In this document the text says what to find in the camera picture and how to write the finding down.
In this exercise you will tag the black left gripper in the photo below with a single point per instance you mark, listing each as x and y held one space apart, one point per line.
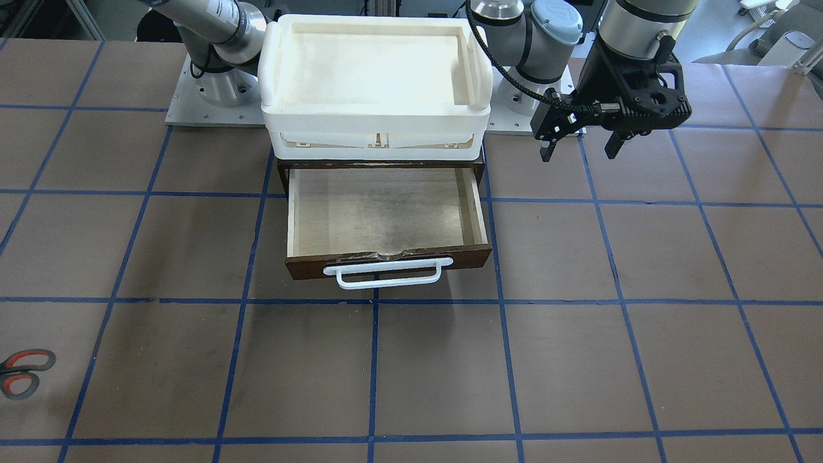
593 76

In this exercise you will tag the wooden drawer with white handle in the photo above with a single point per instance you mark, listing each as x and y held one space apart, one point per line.
370 228

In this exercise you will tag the grey orange scissors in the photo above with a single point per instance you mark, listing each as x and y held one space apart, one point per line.
19 379

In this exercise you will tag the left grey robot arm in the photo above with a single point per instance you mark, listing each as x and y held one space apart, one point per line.
536 40

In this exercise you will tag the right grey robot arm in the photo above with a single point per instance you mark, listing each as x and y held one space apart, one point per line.
224 41

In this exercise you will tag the white foam tray box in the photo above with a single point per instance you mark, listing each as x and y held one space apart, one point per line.
374 88

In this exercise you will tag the dark brown wooden cabinet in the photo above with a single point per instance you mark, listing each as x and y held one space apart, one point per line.
284 167

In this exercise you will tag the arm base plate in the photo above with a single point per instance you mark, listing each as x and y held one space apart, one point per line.
512 111
215 100

